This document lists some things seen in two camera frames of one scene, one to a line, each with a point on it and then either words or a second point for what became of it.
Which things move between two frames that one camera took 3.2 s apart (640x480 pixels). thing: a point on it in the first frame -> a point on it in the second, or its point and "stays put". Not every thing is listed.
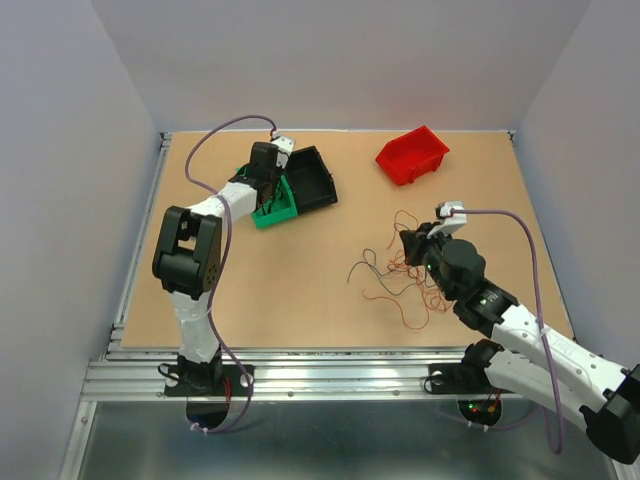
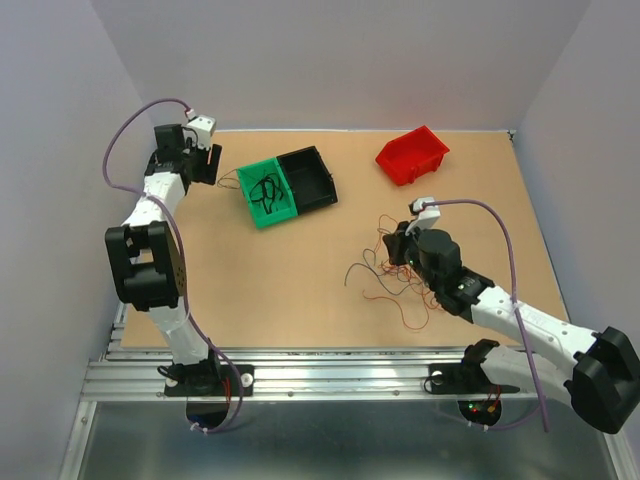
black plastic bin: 309,179 stays put
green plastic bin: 281,205 stays put
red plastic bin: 410,154 stays put
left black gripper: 277,172 -> 209,172
